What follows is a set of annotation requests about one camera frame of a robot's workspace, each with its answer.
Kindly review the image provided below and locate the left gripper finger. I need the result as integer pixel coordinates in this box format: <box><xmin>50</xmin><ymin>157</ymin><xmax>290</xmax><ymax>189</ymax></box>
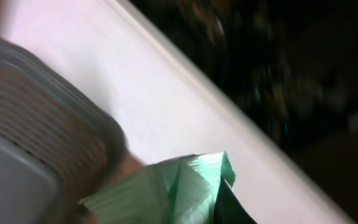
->
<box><xmin>214</xmin><ymin>177</ymin><xmax>256</xmax><ymax>224</ymax></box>

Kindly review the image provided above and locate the mint green packet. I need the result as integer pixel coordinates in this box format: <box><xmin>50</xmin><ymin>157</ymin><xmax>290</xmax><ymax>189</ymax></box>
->
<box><xmin>80</xmin><ymin>151</ymin><xmax>236</xmax><ymax>224</ymax></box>

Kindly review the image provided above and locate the grey plastic mesh basket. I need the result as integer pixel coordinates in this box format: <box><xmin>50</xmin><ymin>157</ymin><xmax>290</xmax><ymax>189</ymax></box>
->
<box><xmin>0</xmin><ymin>40</ymin><xmax>126</xmax><ymax>223</ymax></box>

